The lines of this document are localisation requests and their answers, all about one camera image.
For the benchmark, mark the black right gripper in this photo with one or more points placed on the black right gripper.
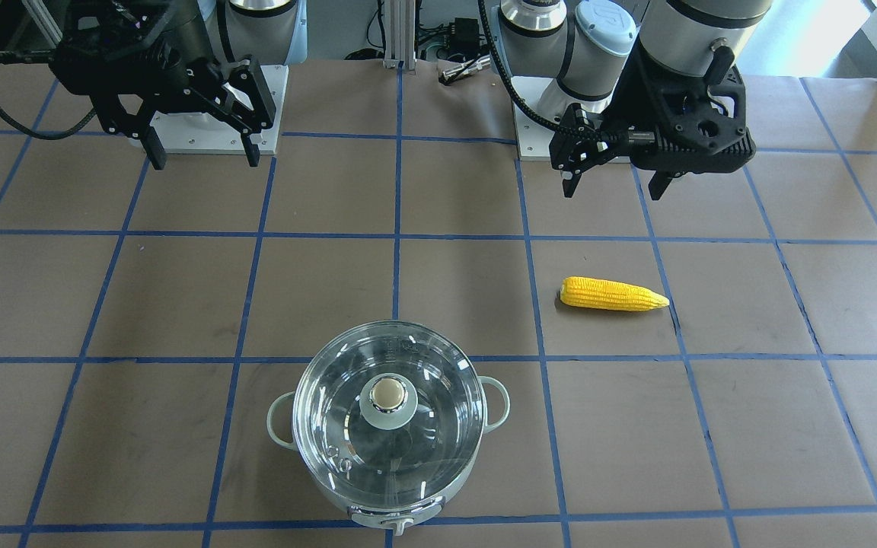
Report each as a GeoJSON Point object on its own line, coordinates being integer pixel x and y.
{"type": "Point", "coordinates": [155, 67]}

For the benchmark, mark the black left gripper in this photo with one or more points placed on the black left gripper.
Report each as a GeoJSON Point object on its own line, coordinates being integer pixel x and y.
{"type": "Point", "coordinates": [624, 116]}

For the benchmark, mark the yellow corn cob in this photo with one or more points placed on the yellow corn cob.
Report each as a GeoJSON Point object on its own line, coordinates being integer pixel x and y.
{"type": "Point", "coordinates": [602, 294]}

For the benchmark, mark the glass pot lid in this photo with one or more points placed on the glass pot lid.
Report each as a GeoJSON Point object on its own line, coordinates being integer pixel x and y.
{"type": "Point", "coordinates": [387, 415]}

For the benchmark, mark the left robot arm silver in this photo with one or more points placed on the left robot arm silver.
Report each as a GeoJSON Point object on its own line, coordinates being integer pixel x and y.
{"type": "Point", "coordinates": [550, 54]}

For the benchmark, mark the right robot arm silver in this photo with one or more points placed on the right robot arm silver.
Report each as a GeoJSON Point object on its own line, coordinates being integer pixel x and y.
{"type": "Point", "coordinates": [273, 31]}

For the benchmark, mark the white steel cooking pot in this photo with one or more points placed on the white steel cooking pot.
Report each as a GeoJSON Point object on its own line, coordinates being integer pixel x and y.
{"type": "Point", "coordinates": [387, 434]}

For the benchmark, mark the aluminium frame post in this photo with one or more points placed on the aluminium frame post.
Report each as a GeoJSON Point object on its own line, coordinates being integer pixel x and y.
{"type": "Point", "coordinates": [400, 35]}

